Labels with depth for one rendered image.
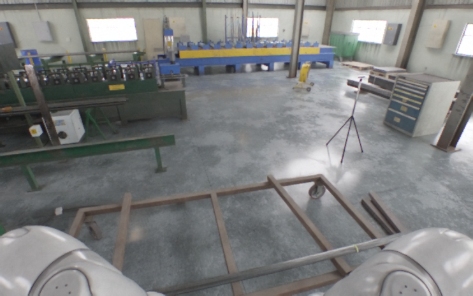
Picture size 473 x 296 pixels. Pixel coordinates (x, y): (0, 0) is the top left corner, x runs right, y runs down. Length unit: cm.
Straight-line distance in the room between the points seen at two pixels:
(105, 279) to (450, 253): 57
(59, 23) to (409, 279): 1427
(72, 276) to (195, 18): 1352
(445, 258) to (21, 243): 73
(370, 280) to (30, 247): 56
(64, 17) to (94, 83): 931
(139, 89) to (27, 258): 459
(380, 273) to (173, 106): 485
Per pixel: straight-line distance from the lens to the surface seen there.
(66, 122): 471
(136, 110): 511
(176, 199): 252
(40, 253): 54
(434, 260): 53
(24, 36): 1485
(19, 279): 54
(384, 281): 43
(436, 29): 1194
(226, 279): 179
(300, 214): 227
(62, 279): 44
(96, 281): 44
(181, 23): 1342
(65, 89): 525
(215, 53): 945
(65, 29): 1423
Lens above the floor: 189
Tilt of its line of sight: 29 degrees down
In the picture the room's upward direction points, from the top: straight up
